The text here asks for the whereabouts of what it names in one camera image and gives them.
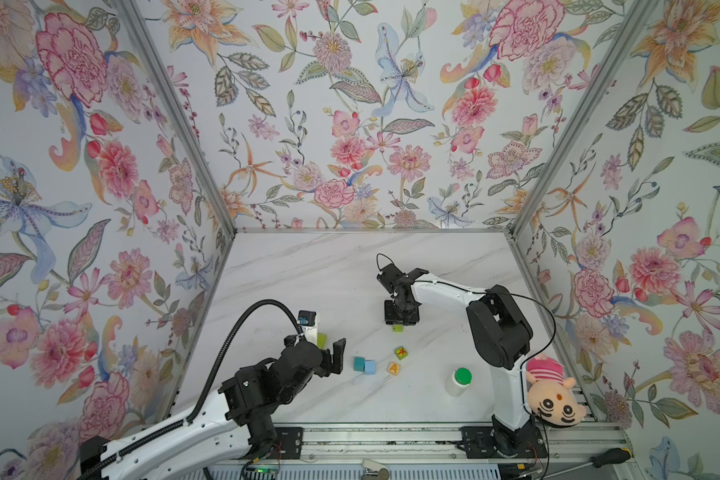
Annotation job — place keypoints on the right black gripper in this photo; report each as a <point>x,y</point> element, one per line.
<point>389,317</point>

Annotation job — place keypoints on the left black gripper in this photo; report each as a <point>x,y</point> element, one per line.
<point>327,367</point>

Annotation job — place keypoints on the teal cube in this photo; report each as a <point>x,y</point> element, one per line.
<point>359,364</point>

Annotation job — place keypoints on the light blue cube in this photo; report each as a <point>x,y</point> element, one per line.
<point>369,367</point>

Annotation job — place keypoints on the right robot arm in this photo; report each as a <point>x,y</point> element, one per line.
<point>500,332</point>

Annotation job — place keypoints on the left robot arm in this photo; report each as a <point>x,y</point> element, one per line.
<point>233,423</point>

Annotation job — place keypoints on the green cube red print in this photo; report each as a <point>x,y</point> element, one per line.
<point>401,352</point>

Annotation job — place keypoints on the wood cube letter A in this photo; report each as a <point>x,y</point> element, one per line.
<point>394,369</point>

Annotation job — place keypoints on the white bottle green cap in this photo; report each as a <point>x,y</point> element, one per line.
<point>458,381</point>

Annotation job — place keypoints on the pink plush toy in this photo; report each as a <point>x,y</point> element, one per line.
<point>550,393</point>

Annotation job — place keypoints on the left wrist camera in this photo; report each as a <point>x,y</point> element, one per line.
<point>309,322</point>

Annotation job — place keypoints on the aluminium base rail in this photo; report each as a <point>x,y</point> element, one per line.
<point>386,443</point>

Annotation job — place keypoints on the black handled screwdriver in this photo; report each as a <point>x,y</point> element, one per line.
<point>613,456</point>

